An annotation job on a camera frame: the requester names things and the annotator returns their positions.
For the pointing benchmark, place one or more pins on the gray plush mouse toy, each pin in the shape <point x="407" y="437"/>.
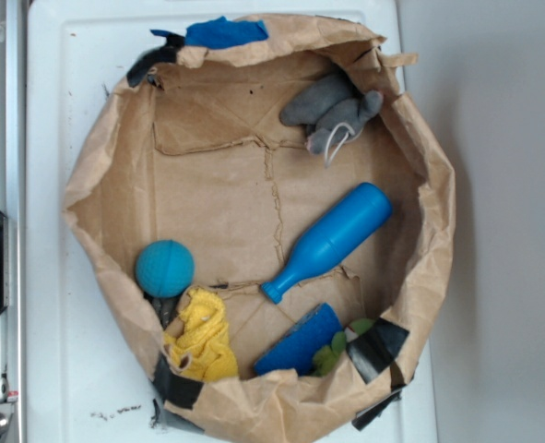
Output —
<point x="334" y="113"/>

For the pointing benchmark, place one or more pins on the aluminium frame rail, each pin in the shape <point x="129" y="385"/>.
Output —
<point x="13" y="33"/>

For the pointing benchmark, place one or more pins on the blue foam block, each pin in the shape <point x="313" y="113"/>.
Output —
<point x="297" y="347"/>

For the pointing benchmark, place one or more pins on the blue plastic bottle toy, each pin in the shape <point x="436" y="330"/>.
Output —
<point x="332" y="238"/>

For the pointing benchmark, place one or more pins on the green plush toy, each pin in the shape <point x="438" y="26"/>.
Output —
<point x="325" y="359"/>

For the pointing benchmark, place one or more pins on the blue tape strip top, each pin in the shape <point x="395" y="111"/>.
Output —
<point x="219" y="33"/>

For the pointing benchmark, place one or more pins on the black tape patch bottom left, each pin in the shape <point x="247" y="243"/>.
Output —
<point x="180" y="391"/>

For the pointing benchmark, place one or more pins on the black tape patch top left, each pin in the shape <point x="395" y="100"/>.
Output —
<point x="167" y="53"/>

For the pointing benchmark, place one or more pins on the blue rubber ball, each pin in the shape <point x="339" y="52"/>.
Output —
<point x="164" y="269"/>

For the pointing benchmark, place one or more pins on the black tape patch right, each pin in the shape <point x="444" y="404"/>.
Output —
<point x="376" y="349"/>

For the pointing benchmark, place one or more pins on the brown paper bag tray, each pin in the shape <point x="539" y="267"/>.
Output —
<point x="197" y="153"/>

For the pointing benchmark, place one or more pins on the black tape patch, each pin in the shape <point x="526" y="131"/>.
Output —
<point x="376" y="349"/>
<point x="180" y="391"/>
<point x="167" y="53"/>

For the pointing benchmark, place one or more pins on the yellow plush toy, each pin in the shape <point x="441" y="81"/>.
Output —
<point x="198" y="344"/>

